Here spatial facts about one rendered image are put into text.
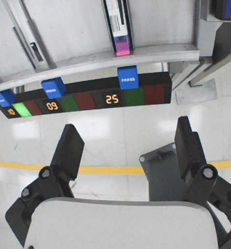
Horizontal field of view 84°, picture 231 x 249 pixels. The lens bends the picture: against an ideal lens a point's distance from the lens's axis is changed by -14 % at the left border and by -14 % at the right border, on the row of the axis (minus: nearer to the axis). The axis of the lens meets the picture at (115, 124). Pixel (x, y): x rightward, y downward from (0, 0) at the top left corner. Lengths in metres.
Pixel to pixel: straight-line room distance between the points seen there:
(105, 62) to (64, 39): 0.06
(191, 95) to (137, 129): 0.37
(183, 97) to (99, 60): 0.78
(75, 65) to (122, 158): 0.81
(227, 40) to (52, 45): 0.23
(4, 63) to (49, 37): 0.09
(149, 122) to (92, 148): 0.39
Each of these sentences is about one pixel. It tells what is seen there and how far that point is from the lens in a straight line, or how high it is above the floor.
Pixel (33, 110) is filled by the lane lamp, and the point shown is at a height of 0.65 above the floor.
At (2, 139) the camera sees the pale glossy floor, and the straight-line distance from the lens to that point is 1.48.
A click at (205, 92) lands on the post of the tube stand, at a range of 0.95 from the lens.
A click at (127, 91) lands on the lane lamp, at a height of 0.67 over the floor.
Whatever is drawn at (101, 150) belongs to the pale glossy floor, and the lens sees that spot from 0.95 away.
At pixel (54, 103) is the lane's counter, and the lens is 0.27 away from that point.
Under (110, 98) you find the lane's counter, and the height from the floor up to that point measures 0.66.
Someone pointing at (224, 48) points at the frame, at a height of 0.68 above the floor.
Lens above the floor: 0.89
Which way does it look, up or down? 78 degrees down
